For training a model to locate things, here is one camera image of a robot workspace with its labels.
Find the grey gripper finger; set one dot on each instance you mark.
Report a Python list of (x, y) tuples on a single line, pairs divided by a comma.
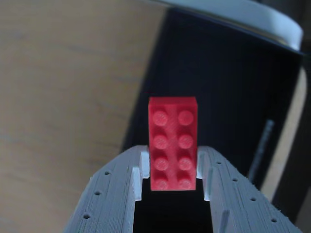
[(238, 204), (114, 199)]

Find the red lego brick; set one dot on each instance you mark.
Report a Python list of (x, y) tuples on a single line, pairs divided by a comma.
[(173, 145)]

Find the black rectangular bin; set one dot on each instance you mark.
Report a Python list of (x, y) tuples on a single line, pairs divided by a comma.
[(218, 77)]

